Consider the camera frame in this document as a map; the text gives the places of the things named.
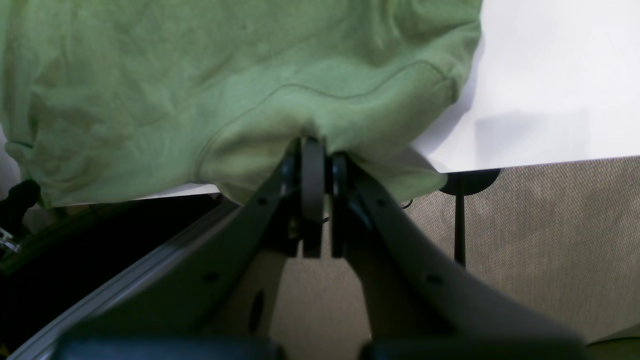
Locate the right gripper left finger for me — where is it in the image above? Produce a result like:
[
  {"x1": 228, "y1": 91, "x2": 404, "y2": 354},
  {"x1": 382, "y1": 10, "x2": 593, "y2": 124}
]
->
[{"x1": 52, "y1": 137, "x2": 326, "y2": 360}]

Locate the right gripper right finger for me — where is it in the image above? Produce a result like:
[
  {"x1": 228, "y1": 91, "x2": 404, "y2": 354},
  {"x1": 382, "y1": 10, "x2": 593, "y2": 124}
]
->
[{"x1": 330, "y1": 153, "x2": 586, "y2": 360}]

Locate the green t-shirt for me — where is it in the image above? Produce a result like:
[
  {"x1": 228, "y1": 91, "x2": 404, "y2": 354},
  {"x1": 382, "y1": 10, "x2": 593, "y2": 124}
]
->
[{"x1": 1, "y1": 0, "x2": 483, "y2": 208}]

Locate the black round table stand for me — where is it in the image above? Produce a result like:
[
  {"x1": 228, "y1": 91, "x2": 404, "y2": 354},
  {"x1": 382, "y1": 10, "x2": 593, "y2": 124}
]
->
[{"x1": 439, "y1": 168, "x2": 502, "y2": 268}]

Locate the grey metal table-side rail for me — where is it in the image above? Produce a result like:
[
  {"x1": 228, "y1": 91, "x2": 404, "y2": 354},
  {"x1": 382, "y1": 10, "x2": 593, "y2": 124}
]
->
[{"x1": 1, "y1": 194, "x2": 237, "y2": 360}]

